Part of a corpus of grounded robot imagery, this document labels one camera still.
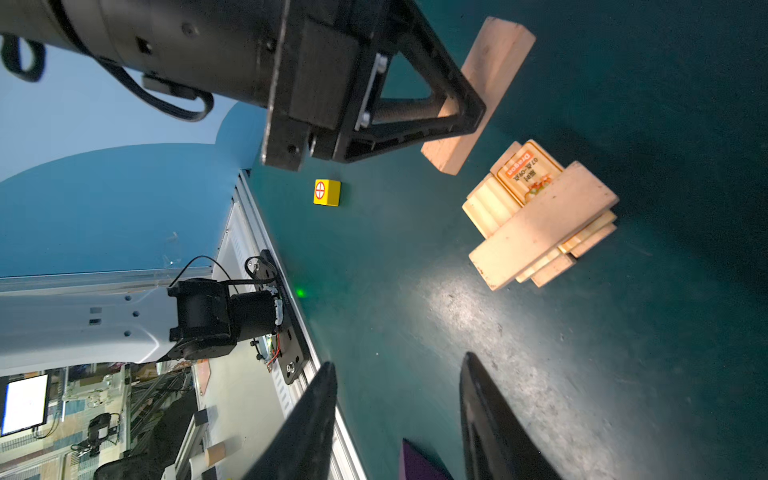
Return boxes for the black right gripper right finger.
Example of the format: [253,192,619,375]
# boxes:
[460,352,560,479]

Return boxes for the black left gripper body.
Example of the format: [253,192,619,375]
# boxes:
[260,1,391,171]

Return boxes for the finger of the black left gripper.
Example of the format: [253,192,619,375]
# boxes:
[332,1,486,163]

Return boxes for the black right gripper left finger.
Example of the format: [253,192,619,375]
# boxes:
[244,362,338,480]

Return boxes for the light wood block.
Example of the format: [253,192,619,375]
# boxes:
[421,16,536,175]

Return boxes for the printed wood block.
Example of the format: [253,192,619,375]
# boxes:
[491,139,564,206]

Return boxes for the wood block numbered 31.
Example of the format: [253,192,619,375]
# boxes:
[462,141,522,239]

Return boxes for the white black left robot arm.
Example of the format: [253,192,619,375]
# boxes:
[1,1,486,376]

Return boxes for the purple block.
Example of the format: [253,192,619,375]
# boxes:
[398,439,450,480]

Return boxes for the yellow cube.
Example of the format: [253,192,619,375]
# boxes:
[313,179,342,207]

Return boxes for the computer monitor in background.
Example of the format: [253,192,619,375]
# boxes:
[1,374,50,437]

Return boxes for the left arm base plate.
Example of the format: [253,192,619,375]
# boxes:
[246,249,311,385]

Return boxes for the aluminium front rail base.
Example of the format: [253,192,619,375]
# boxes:
[197,170,321,479]

